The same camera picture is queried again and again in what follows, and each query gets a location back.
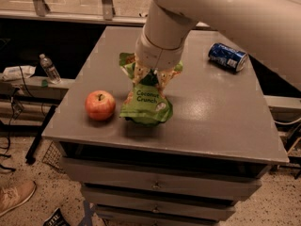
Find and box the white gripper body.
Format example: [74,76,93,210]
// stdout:
[135,33,183,70]

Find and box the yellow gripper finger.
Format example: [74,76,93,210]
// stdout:
[157,68,175,89]
[133,62,151,85]

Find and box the green rice chip bag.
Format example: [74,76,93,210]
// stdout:
[119,53,182,126]

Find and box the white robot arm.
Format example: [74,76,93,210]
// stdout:
[135,0,301,89]

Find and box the red apple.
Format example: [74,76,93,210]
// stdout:
[85,90,116,121]

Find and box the blue soda can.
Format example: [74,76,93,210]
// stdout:
[208,43,248,73]

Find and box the grey drawer cabinet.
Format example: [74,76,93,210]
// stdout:
[44,26,288,226]

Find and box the clear plastic water bottle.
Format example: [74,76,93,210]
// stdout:
[40,54,61,84]

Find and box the grey side shelf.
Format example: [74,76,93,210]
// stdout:
[0,76,75,105]

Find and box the white crumpled cloth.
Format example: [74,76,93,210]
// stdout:
[2,65,36,81]

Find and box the black snack packet on floor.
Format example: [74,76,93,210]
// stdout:
[43,208,71,226]

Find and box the tan sneaker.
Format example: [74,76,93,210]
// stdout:
[0,181,37,217]

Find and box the wire mesh basket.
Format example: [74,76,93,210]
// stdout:
[42,143,64,174]

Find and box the black cable on left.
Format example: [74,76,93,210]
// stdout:
[0,65,48,171]

